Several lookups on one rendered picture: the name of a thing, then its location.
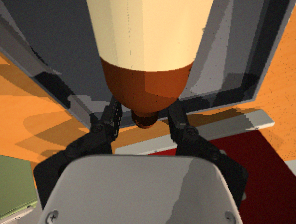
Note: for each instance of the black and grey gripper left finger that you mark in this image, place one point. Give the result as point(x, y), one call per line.
point(97, 141)

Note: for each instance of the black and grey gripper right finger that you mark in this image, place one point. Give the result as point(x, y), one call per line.
point(190, 143)

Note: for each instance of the red crate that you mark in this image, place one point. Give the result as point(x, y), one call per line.
point(270, 193)

